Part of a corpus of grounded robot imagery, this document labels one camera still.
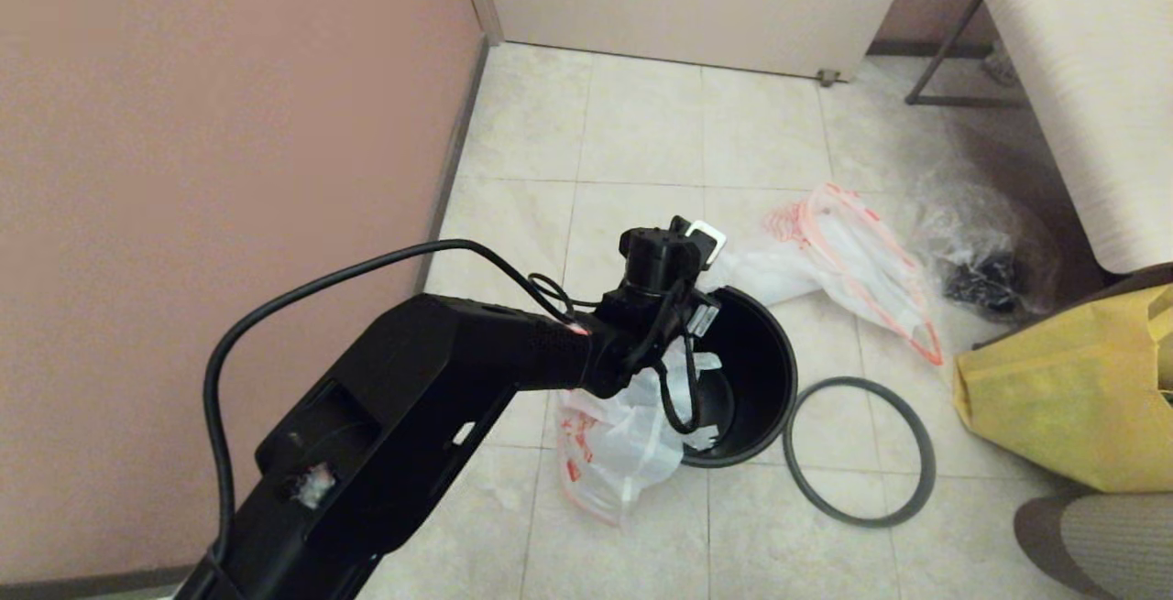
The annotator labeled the black round trash bin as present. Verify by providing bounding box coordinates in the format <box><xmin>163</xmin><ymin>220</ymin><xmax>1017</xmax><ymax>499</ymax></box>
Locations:
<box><xmin>680</xmin><ymin>284</ymin><xmax>798</xmax><ymax>469</ymax></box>

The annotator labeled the small clear container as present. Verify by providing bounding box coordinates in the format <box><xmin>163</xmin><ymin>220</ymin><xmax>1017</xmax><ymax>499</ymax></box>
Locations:
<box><xmin>982</xmin><ymin>38</ymin><xmax>1020</xmax><ymax>88</ymax></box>

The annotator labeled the dark metal table frame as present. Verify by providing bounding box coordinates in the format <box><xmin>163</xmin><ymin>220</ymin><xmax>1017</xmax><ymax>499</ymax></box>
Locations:
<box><xmin>904</xmin><ymin>0</ymin><xmax>1029</xmax><ymax>110</ymax></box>

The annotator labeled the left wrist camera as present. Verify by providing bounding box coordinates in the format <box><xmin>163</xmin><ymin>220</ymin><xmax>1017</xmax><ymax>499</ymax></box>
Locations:
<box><xmin>683</xmin><ymin>219</ymin><xmax>729</xmax><ymax>269</ymax></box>

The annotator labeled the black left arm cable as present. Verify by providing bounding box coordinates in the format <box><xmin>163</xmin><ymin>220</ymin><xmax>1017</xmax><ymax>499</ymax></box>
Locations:
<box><xmin>203</xmin><ymin>239</ymin><xmax>569</xmax><ymax>573</ymax></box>
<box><xmin>528</xmin><ymin>272</ymin><xmax>580</xmax><ymax>319</ymax></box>
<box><xmin>653</xmin><ymin>330</ymin><xmax>705</xmax><ymax>437</ymax></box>

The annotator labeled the white red bag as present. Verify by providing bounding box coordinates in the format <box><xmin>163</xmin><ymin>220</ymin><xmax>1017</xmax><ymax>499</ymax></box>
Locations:
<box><xmin>719</xmin><ymin>181</ymin><xmax>945</xmax><ymax>367</ymax></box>

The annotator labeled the grey ribbed round object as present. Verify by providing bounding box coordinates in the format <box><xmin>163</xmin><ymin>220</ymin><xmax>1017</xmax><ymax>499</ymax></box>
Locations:
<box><xmin>1013</xmin><ymin>493</ymin><xmax>1173</xmax><ymax>600</ymax></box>

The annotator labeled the grey bin rim ring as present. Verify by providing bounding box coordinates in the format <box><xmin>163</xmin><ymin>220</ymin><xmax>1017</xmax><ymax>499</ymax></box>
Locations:
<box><xmin>783</xmin><ymin>377</ymin><xmax>937</xmax><ymax>529</ymax></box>

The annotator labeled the cream striped table top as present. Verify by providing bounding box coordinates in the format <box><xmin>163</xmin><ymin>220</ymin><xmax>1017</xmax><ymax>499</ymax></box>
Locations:
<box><xmin>969</xmin><ymin>0</ymin><xmax>1173</xmax><ymax>276</ymax></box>

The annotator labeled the yellow shopping bag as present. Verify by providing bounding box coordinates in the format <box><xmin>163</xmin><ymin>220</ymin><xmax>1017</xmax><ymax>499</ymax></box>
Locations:
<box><xmin>951</xmin><ymin>287</ymin><xmax>1173</xmax><ymax>495</ymax></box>

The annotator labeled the white red-printed bin liner bag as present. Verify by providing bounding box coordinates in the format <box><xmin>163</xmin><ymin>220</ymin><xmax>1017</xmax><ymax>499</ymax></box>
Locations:
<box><xmin>555</xmin><ymin>339</ymin><xmax>725</xmax><ymax>529</ymax></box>

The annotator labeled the clear bag with black contents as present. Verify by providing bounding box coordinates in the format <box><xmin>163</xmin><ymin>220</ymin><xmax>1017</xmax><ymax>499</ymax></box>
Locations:
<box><xmin>909</xmin><ymin>169</ymin><xmax>1066</xmax><ymax>324</ymax></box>

